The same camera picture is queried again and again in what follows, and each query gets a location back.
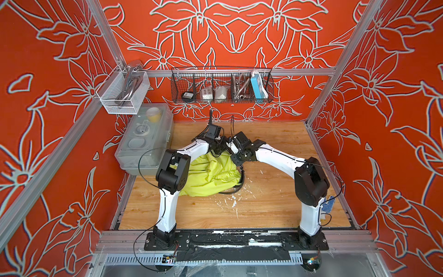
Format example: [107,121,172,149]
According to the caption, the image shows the lime green trousers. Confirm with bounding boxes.
[180,151,241,197]

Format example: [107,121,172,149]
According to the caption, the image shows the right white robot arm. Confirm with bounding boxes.
[227,132,330,238]

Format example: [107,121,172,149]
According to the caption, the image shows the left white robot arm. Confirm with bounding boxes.
[153,123,226,245]

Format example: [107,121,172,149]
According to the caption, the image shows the white plastic adapter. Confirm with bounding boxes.
[214,85,228,103]

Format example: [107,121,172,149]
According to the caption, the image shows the white charger block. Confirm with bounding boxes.
[200,87,213,100]

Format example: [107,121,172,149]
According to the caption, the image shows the metal tongs in basket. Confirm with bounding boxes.
[232,73,250,100]

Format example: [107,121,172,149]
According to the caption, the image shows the yellow tape roll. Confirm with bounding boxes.
[146,107,162,123]

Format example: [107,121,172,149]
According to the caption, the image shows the translucent plastic storage box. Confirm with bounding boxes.
[115,103,174,176]

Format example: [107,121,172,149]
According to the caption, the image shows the metal tool in bin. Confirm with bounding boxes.
[115,60,143,107]

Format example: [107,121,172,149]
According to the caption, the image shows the black wire wall basket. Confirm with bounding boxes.
[170,66,274,104]

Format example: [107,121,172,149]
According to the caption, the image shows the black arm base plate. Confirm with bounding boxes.
[144,229,329,251]

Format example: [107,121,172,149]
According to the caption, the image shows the clear plastic wall bin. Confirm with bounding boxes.
[96,71,150,115]

